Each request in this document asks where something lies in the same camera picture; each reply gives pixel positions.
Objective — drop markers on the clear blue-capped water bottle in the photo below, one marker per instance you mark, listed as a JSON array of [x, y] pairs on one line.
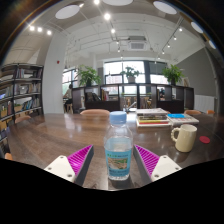
[[118, 150]]

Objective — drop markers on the tall potted green plant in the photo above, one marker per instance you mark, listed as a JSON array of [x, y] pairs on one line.
[[173, 74]]

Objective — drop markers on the low dark shelf unit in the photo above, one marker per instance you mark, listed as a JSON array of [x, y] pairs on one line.
[[100, 105]]

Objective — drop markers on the person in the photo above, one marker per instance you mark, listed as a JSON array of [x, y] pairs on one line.
[[69, 96]]

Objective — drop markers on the tall dark bookshelf unit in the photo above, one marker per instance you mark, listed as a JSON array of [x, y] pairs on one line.
[[23, 93]]

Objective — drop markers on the blue-covered white book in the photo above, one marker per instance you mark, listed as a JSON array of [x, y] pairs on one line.
[[183, 119]]

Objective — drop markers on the stack of books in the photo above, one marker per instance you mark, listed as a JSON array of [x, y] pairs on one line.
[[152, 118]]

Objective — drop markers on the small white-potted green plant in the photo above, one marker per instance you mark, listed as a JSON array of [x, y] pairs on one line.
[[130, 74]]

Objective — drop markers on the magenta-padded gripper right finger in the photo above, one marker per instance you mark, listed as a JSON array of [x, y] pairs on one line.
[[165, 166]]

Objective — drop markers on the ceiling air conditioner unit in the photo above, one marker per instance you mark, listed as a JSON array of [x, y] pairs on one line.
[[137, 44]]

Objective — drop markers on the cream ceramic mug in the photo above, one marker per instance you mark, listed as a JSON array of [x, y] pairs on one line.
[[186, 138]]

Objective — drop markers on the flat round red coaster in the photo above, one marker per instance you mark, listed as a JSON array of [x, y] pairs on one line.
[[204, 139]]

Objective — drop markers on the ceiling lights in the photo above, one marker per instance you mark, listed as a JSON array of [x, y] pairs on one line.
[[67, 11]]

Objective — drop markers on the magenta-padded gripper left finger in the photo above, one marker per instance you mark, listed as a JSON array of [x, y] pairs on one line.
[[60, 166]]

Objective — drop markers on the orange chairs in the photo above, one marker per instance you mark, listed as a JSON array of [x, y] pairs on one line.
[[95, 112]]

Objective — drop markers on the bushy potted green plant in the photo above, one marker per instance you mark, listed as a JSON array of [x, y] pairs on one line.
[[87, 76]]

